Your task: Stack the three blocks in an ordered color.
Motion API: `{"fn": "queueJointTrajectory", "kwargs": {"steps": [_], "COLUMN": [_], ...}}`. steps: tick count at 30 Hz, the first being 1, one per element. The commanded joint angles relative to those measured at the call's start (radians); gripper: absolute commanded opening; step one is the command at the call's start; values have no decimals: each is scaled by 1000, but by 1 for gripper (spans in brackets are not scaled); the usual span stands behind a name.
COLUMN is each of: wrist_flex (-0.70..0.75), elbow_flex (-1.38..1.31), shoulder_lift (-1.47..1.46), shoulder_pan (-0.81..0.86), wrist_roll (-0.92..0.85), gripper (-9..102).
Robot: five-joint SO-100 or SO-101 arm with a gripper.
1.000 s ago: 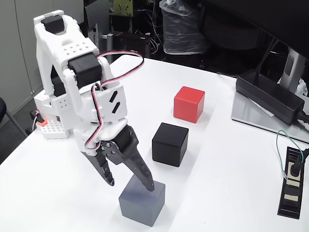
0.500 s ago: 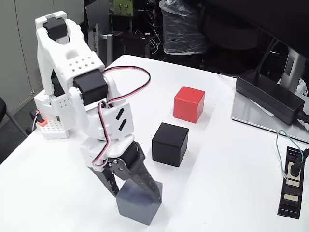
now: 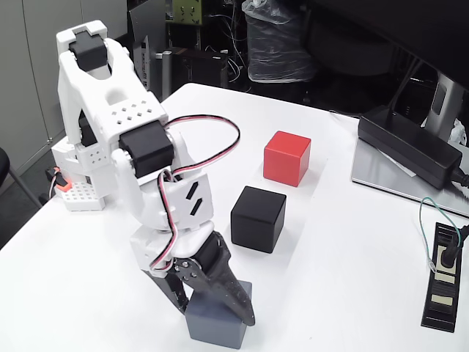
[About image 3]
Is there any black computer case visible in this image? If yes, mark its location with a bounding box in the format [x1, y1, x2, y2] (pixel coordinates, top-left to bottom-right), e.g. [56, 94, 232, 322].
[171, 46, 230, 89]

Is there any silver monitor stand neck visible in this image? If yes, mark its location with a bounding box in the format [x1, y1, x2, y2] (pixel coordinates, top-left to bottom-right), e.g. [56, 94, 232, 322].
[420, 70, 465, 142]

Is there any silver monitor base plate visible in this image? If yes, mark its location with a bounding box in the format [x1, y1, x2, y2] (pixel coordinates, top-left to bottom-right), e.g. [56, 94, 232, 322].
[350, 137, 469, 217]

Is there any red white black servo cable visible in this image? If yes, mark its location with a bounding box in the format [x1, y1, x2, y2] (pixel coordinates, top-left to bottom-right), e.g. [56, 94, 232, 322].
[147, 114, 242, 273]

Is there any black power plug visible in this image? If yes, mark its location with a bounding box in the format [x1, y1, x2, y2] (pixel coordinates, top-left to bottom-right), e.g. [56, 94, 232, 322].
[438, 224, 469, 268]

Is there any orange connector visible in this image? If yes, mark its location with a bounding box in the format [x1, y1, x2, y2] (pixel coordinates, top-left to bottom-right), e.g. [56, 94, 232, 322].
[53, 166, 72, 192]

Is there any black adapter power cable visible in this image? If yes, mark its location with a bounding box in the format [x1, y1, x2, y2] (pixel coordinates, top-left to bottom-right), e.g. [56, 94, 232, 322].
[447, 165, 469, 201]

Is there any black power strip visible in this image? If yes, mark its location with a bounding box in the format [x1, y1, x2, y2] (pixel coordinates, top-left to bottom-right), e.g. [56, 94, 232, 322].
[420, 221, 465, 334]

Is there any grey cube block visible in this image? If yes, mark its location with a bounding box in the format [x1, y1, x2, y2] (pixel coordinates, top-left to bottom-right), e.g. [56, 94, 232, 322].
[184, 280, 254, 351]

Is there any white perforated table clamp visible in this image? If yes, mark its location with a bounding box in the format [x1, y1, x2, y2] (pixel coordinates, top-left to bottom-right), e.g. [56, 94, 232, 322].
[59, 181, 107, 213]

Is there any green wire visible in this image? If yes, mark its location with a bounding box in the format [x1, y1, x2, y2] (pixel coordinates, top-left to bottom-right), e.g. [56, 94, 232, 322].
[418, 196, 461, 274]

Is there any green perforated panel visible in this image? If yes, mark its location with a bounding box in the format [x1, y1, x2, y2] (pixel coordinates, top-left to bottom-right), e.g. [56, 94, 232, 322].
[171, 0, 204, 26]

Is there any crumpled white paper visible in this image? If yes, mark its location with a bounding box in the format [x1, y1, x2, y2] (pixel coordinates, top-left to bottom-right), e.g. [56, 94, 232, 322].
[448, 120, 469, 148]

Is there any red cube block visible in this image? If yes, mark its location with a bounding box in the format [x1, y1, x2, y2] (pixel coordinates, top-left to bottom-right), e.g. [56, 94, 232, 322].
[262, 130, 312, 188]

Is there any black power adapter brick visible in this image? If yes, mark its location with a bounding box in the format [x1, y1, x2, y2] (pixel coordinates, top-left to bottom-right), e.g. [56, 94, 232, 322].
[357, 105, 464, 190]

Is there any black monitor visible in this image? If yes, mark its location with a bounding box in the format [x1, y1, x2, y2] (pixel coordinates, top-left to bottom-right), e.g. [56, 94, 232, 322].
[306, 0, 469, 89]

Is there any black chair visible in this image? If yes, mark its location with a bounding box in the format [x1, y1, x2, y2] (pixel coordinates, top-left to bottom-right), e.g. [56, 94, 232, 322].
[0, 147, 43, 210]

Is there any black cube block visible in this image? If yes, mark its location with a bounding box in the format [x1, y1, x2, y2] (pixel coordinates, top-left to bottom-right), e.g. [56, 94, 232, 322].
[229, 185, 287, 254]

